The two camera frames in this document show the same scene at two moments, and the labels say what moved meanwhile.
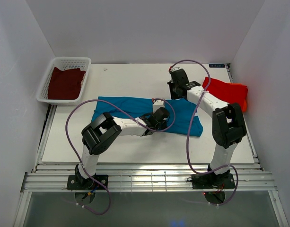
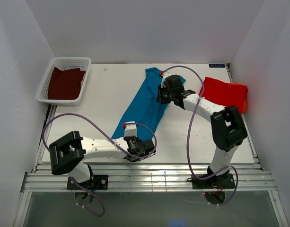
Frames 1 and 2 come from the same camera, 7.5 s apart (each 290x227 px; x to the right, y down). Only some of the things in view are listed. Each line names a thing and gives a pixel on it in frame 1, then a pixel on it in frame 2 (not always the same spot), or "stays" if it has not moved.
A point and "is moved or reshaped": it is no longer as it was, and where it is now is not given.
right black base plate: [211, 181] stays
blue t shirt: [183, 119] is moved or reshaped
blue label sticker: [217, 65] stays
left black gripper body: [161, 126] → [135, 160]
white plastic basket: [64, 63] stays
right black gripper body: [172, 89] → [165, 95]
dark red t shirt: [65, 84] stays
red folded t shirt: [231, 93] stays
